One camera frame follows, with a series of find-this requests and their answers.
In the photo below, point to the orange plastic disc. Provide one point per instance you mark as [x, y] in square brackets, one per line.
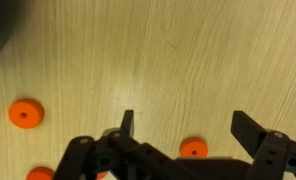
[38, 174]
[102, 175]
[33, 110]
[188, 145]

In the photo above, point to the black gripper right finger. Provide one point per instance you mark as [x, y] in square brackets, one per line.
[271, 150]

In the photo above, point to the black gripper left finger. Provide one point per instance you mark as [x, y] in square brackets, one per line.
[88, 156]

